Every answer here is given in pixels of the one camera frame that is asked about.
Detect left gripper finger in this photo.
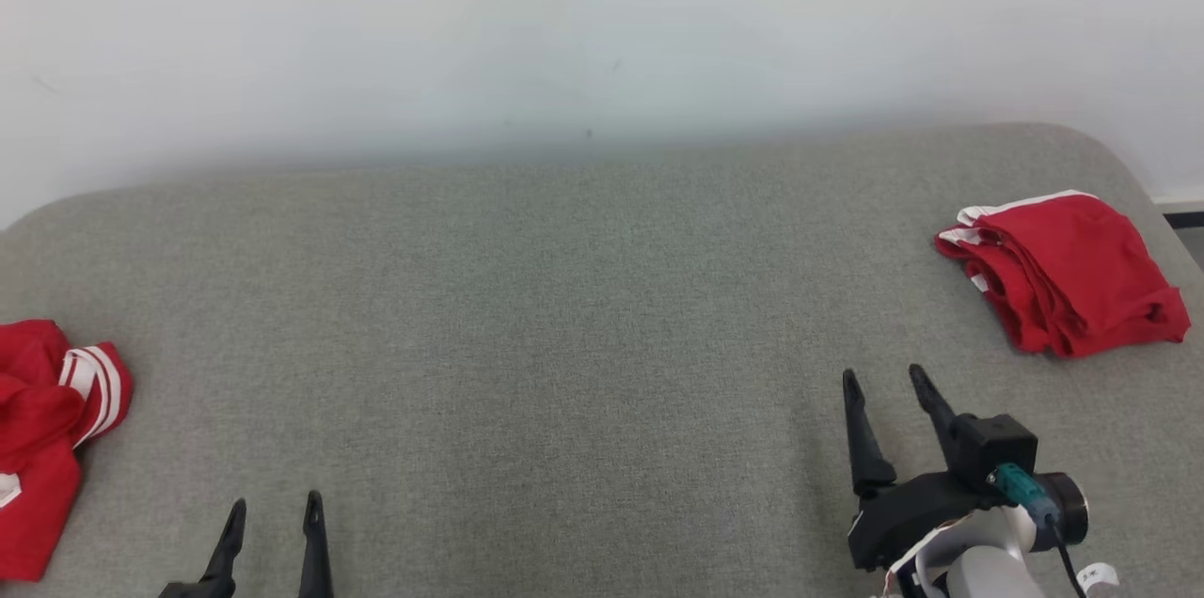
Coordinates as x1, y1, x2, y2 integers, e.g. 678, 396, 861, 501
298, 489, 336, 598
158, 496, 248, 598

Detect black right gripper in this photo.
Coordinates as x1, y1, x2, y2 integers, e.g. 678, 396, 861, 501
842, 364, 1000, 573

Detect red basketball jersey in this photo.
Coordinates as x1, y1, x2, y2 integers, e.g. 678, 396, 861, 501
0, 319, 134, 582

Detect red white basketball shorts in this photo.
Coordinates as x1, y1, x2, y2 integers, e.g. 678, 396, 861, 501
934, 190, 1192, 359

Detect black right camera cable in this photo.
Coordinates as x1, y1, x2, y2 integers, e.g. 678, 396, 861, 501
1046, 511, 1120, 598

